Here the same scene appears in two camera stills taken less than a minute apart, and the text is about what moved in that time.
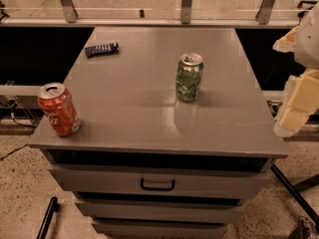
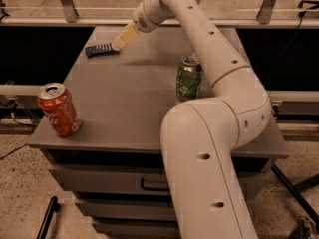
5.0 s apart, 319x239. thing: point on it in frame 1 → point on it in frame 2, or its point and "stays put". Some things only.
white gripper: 309,44 → 145,20
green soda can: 188,77 stays put
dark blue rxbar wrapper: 111,49 stays put
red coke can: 58,104 stays put
